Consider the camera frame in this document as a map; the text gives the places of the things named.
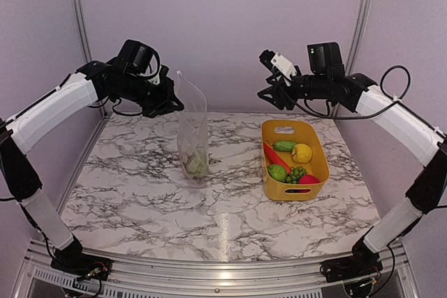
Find green toy pepper front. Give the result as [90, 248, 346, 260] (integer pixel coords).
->
[268, 164, 288, 182]

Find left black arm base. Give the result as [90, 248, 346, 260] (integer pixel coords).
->
[51, 253, 112, 281]

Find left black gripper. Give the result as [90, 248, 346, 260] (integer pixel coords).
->
[112, 72, 184, 118]

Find aluminium frame post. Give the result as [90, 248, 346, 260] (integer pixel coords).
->
[66, 0, 108, 119]
[331, 0, 377, 119]

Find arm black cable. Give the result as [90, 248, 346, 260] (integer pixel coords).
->
[275, 65, 411, 121]
[87, 97, 144, 117]

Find green toy pepper back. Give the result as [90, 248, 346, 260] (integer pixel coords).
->
[182, 152, 209, 178]

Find left white sensor box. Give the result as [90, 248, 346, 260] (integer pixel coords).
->
[148, 65, 169, 86]

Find red toy fruit front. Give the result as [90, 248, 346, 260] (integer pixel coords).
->
[298, 174, 320, 185]

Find green toy bitter gourd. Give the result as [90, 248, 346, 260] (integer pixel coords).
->
[273, 140, 297, 153]

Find clear zip top bag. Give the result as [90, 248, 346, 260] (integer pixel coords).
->
[175, 71, 209, 179]

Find yellow plastic basket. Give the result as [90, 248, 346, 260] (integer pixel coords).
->
[261, 120, 330, 201]

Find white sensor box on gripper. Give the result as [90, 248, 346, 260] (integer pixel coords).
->
[259, 50, 300, 87]

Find green toy grapes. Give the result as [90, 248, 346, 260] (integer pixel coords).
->
[284, 166, 307, 184]

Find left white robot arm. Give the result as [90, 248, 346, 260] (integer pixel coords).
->
[1, 59, 184, 274]

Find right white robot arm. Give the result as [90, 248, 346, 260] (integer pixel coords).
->
[258, 71, 446, 276]

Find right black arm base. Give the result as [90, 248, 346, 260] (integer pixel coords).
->
[319, 255, 383, 283]

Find aluminium front rail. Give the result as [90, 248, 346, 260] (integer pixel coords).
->
[12, 240, 420, 297]

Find green toy pepper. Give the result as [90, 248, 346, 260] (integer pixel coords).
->
[268, 164, 288, 182]
[182, 152, 209, 178]

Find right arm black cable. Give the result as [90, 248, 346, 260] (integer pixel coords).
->
[275, 65, 411, 121]

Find yellow toy lemon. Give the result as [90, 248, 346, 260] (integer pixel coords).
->
[291, 143, 313, 164]

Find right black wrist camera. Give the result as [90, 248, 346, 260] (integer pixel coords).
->
[307, 42, 345, 77]

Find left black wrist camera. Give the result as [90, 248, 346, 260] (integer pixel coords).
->
[117, 39, 161, 75]

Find left aluminium frame post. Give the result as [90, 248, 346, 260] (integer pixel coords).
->
[66, 0, 108, 119]

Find right aluminium frame post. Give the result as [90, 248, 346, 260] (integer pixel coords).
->
[331, 0, 377, 119]

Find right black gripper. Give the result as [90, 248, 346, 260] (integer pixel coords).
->
[258, 72, 331, 109]

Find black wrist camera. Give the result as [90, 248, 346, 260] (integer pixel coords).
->
[307, 42, 345, 77]
[117, 39, 161, 75]

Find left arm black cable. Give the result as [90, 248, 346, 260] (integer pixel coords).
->
[87, 97, 144, 117]

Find orange toy carrot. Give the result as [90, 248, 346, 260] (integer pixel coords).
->
[263, 143, 291, 174]

